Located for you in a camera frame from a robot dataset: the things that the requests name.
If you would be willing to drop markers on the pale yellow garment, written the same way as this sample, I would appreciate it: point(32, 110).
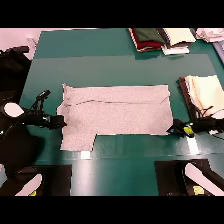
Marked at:
point(210, 91)

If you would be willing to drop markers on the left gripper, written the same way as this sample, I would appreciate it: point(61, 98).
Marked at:
point(56, 121)

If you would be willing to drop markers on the red garment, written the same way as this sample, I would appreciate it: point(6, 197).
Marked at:
point(146, 46)

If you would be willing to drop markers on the brown garment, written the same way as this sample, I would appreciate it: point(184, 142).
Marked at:
point(185, 93)

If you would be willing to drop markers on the grey T-shirt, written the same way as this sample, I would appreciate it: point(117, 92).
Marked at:
point(116, 110)

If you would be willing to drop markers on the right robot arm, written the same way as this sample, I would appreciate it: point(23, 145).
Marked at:
point(210, 125)

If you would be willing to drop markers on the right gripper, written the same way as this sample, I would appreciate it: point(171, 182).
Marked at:
point(182, 128)

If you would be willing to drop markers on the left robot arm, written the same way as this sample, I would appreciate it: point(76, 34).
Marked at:
point(30, 116)

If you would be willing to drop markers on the white garment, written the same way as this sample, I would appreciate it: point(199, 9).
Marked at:
point(175, 50)
point(210, 34)

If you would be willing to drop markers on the dark green garment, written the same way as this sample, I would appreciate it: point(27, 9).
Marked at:
point(150, 35)

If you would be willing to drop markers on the cream garment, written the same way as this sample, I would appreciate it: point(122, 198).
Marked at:
point(179, 36)

